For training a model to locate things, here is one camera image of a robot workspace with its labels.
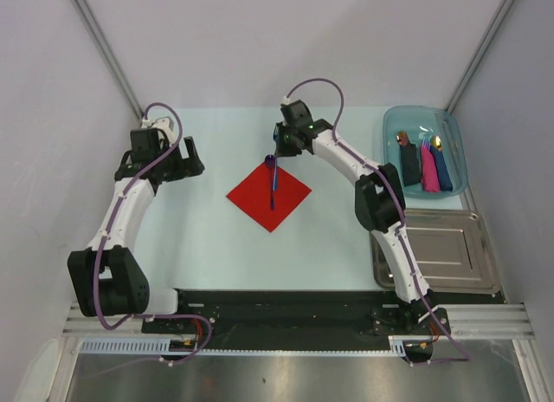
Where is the purple metal spoon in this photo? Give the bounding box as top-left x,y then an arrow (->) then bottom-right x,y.
264,154 -> 275,211

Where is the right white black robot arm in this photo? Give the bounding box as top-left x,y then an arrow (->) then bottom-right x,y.
274,98 -> 449,335

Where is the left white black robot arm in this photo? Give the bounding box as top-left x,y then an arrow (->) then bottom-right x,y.
68,117 -> 205,333

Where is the black rolled napkin bundle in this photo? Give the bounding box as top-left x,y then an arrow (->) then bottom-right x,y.
396,131 -> 422,186

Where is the pink rolled napkin bundle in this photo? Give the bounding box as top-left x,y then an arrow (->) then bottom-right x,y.
420,139 -> 441,193

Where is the navy rolled napkin bundle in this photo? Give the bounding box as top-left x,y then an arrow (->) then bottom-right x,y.
431,135 -> 453,191

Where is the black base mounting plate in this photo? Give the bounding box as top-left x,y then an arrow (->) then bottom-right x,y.
141,290 -> 450,353

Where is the stainless steel tray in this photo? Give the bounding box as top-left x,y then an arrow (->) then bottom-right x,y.
371,208 -> 499,295

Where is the white slotted cable duct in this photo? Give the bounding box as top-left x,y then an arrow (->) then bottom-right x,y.
81,338 -> 406,357

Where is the aluminium rail profile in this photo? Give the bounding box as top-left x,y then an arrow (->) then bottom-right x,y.
62,304 -> 531,338

